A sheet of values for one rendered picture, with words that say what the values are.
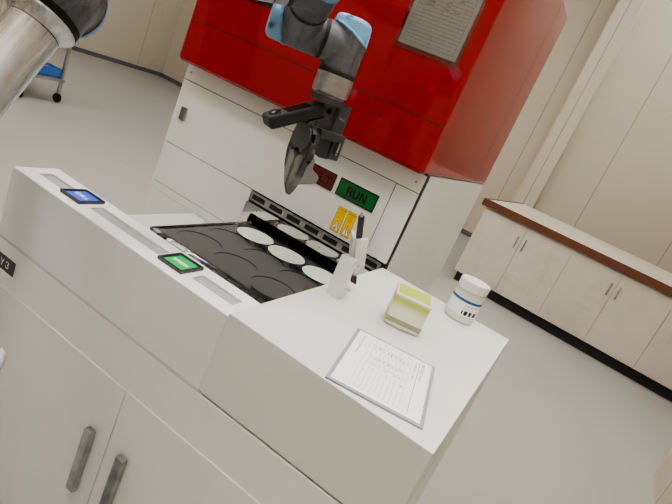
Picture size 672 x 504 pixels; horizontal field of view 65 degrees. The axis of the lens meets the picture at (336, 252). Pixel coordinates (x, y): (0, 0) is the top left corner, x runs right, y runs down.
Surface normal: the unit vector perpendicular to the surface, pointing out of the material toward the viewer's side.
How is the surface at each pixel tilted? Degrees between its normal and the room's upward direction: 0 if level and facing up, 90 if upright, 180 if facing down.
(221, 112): 90
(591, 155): 90
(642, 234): 90
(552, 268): 90
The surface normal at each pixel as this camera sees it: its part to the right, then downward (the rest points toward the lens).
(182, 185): -0.44, 0.08
